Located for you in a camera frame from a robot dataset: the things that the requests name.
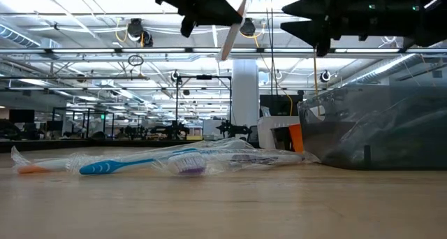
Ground black plastic basket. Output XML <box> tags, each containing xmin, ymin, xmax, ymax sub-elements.
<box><xmin>270</xmin><ymin>126</ymin><xmax>294</xmax><ymax>152</ymax></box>

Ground purple toothbrush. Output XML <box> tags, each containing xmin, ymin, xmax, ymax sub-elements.
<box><xmin>150</xmin><ymin>137</ymin><xmax>321</xmax><ymax>178</ymax></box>

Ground orange plastic basket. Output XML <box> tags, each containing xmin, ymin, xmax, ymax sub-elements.
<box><xmin>288</xmin><ymin>123</ymin><xmax>305</xmax><ymax>154</ymax></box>

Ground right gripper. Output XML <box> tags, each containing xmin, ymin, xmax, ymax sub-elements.
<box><xmin>280</xmin><ymin>0</ymin><xmax>378</xmax><ymax>57</ymax></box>

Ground black frame workstation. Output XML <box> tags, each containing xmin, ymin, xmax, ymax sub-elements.
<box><xmin>51</xmin><ymin>107</ymin><xmax>115</xmax><ymax>140</ymax></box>
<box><xmin>175</xmin><ymin>74</ymin><xmax>233</xmax><ymax>132</ymax></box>

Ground white perforated plastic basket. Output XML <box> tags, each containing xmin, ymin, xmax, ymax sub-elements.
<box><xmin>257</xmin><ymin>115</ymin><xmax>301</xmax><ymax>150</ymax></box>

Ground black hanging cables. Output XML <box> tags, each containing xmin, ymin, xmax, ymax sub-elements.
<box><xmin>264</xmin><ymin>0</ymin><xmax>280</xmax><ymax>96</ymax></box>

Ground yellow hanging cable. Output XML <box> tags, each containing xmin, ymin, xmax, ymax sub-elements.
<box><xmin>309</xmin><ymin>0</ymin><xmax>321</xmax><ymax>97</ymax></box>

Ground blue toothbrush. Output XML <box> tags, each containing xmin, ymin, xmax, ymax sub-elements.
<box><xmin>78</xmin><ymin>147</ymin><xmax>202</xmax><ymax>176</ymax></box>

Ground hanging black cable coil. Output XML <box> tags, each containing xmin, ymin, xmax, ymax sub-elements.
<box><xmin>127</xmin><ymin>54</ymin><xmax>145</xmax><ymax>68</ymax></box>

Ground white square pillar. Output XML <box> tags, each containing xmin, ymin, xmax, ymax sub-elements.
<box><xmin>231</xmin><ymin>59</ymin><xmax>260</xmax><ymax>128</ymax></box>

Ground black monitor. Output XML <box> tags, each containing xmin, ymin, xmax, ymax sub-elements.
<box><xmin>8</xmin><ymin>108</ymin><xmax>36</xmax><ymax>124</ymax></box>
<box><xmin>259</xmin><ymin>94</ymin><xmax>304</xmax><ymax>117</ymax></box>

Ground clear grey plastic bin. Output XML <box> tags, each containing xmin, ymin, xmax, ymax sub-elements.
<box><xmin>296</xmin><ymin>85</ymin><xmax>447</xmax><ymax>171</ymax></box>

